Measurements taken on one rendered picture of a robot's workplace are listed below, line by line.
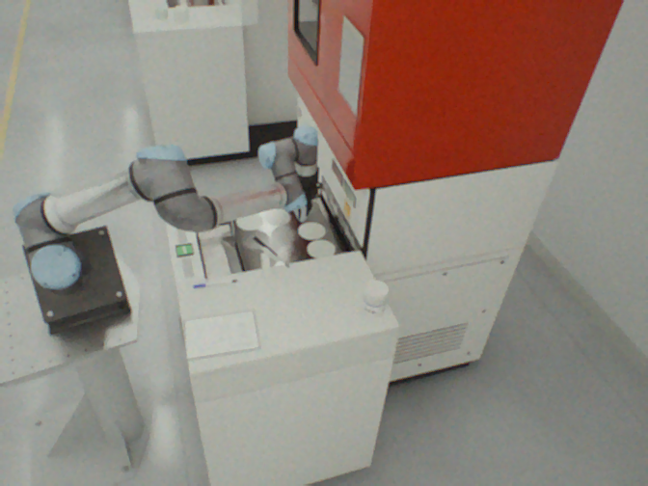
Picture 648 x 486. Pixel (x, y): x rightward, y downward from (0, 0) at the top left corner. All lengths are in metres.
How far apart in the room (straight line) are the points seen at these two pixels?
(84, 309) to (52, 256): 0.28
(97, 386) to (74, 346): 0.37
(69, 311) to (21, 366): 0.20
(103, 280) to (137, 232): 1.64
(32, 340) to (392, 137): 1.27
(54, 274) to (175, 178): 0.45
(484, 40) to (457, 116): 0.22
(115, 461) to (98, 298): 0.90
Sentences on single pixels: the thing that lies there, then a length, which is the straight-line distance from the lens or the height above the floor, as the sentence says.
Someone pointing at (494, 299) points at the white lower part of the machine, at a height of 0.53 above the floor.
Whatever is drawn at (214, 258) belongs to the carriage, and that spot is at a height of 0.88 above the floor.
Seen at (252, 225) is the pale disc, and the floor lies 0.90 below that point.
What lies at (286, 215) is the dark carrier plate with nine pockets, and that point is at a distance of 2.10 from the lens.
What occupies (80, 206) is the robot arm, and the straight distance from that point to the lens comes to 1.61.
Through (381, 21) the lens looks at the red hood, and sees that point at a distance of 1.46.
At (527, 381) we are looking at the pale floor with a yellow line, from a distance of 2.91.
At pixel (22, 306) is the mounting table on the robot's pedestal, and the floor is 0.82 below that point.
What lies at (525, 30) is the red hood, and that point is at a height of 1.68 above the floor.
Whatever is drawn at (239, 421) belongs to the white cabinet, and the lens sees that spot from 1.81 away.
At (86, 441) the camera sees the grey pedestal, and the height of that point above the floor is 0.03.
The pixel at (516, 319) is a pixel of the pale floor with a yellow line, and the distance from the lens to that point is 3.15.
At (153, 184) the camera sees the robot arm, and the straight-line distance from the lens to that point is 1.46.
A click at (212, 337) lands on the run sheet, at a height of 0.97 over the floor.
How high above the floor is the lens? 2.23
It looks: 42 degrees down
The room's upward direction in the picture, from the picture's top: 3 degrees clockwise
